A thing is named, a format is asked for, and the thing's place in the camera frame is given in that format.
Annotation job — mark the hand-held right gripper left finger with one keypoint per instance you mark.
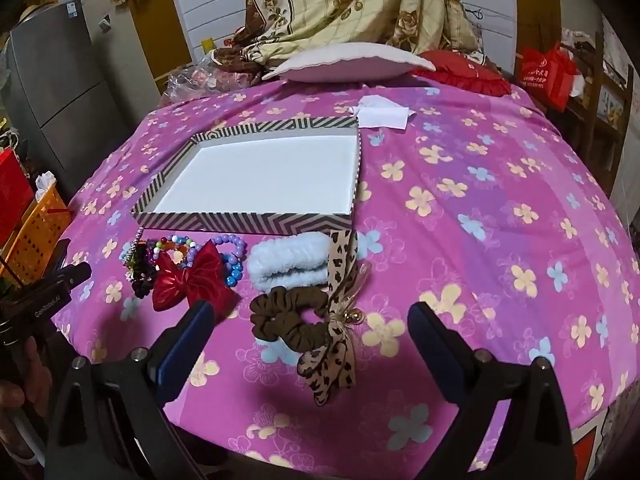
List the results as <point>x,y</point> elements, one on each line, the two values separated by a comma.
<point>185,347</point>

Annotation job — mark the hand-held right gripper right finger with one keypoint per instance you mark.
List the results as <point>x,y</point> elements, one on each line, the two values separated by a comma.
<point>436,345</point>

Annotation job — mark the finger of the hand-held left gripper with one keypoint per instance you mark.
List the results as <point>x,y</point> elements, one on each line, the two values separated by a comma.
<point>75,273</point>
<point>60,254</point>

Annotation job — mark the black scrunchie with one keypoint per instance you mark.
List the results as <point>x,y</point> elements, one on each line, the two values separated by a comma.
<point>144,276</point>

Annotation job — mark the red bow hair clip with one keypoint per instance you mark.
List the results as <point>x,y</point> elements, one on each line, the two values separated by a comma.
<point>195,276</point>

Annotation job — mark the brown scrunchie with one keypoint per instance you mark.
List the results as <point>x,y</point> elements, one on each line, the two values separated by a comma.
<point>265,312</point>

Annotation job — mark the leopard print bow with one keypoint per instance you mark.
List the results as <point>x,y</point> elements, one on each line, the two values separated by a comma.
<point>325,360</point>

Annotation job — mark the white fluffy scrunchie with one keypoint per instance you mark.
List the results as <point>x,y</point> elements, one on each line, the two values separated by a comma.
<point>285,265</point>

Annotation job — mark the striped cardboard box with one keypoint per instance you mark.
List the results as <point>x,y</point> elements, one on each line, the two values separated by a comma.
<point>275,170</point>

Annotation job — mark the person's left hand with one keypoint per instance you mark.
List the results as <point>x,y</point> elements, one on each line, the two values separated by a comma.
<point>22,377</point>

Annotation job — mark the orange plastic basket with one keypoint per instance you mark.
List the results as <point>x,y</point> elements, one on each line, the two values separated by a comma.
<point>35,230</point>

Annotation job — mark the white tissue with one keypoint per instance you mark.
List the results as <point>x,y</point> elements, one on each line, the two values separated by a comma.
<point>47,180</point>

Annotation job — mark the red box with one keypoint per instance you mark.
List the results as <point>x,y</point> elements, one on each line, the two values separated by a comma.
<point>12,195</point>

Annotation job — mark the pink flowered bedsheet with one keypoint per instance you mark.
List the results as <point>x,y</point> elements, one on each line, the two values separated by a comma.
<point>475,210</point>

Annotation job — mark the grey refrigerator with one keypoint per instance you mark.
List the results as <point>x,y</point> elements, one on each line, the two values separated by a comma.
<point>60,85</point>

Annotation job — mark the clear plastic bag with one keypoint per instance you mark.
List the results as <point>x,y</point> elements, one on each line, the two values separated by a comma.
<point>200,80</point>

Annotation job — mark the white paper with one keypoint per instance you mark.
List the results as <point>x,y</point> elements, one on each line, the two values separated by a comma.
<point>382,115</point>

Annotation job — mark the wooden door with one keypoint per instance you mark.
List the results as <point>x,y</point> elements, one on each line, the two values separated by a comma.
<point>160,35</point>

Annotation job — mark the red frilled cushion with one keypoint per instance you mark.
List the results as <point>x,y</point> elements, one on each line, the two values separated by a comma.
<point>465,72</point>

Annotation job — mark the wooden shelf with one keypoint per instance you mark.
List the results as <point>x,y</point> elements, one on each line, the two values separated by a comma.
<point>597,110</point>

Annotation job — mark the red shopping bag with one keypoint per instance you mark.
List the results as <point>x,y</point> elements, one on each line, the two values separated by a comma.
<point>545,77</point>

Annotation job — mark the white pillow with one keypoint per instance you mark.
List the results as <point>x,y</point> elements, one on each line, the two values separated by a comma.
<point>350,62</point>

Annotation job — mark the floral beige quilt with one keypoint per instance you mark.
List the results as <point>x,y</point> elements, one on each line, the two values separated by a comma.
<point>350,0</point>

